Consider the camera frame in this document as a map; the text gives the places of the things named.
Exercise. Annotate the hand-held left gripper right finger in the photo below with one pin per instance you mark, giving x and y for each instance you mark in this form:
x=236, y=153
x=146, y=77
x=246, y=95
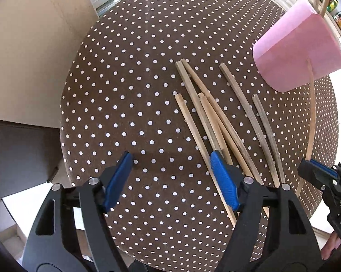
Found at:
x=224, y=178

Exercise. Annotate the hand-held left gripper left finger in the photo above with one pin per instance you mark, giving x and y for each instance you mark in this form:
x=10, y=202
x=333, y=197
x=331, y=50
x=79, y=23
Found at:
x=119, y=175

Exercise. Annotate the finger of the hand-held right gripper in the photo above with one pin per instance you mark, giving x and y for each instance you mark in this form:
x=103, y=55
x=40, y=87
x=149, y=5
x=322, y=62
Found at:
x=325, y=168
x=309, y=172

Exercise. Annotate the bunch of wooden chopsticks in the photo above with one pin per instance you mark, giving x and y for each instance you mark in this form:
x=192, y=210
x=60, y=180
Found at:
x=208, y=113

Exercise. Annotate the pink cup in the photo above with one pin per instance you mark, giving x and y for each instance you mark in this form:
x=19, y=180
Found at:
x=295, y=48

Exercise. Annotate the person's right hand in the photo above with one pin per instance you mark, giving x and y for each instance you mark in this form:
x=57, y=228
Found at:
x=330, y=246

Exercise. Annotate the brown polka dot tablecloth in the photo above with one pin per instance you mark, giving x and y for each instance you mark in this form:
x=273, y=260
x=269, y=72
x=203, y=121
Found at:
x=130, y=90

